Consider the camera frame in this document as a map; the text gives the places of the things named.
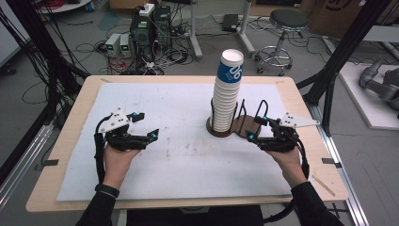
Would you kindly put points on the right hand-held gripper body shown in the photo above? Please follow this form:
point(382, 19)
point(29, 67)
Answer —
point(284, 141)

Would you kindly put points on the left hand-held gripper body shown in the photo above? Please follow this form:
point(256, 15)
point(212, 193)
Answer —
point(119, 121)

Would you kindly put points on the stack of white paper cups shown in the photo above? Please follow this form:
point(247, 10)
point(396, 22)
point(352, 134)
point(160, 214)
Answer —
point(224, 106)

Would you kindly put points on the person's right hand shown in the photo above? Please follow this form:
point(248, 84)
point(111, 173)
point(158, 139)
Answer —
point(288, 166)

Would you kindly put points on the person's left hand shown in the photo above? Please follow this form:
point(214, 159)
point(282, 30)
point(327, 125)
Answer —
point(117, 166)

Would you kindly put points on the white foam mat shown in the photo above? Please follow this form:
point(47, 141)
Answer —
point(175, 169)

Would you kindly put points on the black tape piece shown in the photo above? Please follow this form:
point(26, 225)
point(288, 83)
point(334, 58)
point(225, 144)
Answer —
point(331, 161)
point(50, 162)

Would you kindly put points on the black wristband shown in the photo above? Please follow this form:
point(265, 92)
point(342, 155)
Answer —
point(107, 190)

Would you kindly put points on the grey bench power supply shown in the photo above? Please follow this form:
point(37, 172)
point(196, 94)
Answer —
point(125, 45)
point(113, 44)

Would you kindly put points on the wooden table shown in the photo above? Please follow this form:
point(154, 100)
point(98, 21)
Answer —
point(59, 175)

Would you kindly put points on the black computer tower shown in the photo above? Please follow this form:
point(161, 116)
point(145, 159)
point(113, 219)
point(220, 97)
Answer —
point(163, 26)
point(142, 34)

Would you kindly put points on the white platform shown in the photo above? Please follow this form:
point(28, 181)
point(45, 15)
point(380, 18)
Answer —
point(360, 103)

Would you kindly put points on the white table leg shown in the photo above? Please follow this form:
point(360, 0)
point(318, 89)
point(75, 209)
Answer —
point(195, 34)
point(246, 31)

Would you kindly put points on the black round stool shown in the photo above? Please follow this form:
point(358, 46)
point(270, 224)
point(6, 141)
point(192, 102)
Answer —
point(287, 20)

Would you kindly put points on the black box on floor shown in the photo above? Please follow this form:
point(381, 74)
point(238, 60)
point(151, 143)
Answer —
point(230, 22)

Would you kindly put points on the white power strip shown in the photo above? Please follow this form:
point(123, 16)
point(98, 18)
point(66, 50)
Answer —
point(146, 10)

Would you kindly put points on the cardboard box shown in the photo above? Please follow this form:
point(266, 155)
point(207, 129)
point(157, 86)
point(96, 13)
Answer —
point(345, 19)

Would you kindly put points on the black frame post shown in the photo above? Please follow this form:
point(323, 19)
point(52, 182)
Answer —
point(37, 40)
point(342, 53)

